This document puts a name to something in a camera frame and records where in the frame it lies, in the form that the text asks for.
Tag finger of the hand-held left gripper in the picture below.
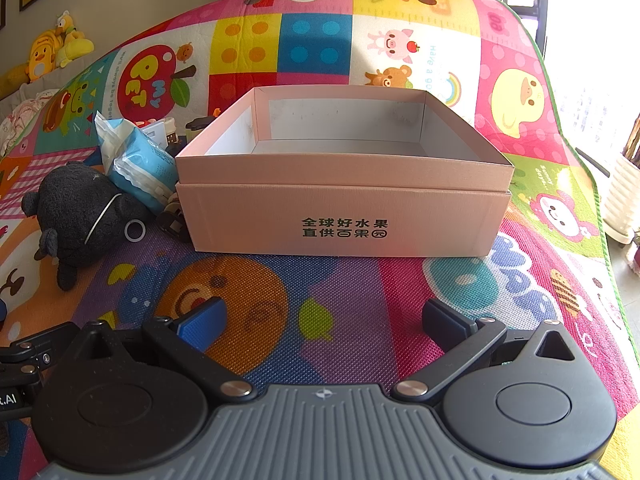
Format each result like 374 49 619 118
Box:
0 324 80 386

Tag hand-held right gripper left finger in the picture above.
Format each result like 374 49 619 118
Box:
65 296 255 404

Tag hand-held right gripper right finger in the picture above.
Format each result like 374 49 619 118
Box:
392 298 583 403

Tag black plush toy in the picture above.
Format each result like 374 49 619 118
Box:
21 162 151 291

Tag pink cardboard box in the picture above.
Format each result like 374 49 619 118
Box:
175 85 516 257

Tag blue white wet wipes packet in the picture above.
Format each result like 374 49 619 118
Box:
94 111 181 206

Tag white battery charger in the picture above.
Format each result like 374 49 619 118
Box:
140 119 181 150

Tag colourful cartoon play mat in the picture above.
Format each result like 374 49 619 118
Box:
0 0 640 480

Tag white ribbed planter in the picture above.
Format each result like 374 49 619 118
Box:
601 152 640 247

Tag white floral cloth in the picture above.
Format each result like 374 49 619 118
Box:
0 89 58 161

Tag yellow duck plush toy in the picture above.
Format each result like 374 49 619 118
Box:
26 30 67 84

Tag yellow green plush toy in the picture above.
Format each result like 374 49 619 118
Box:
54 10 95 67

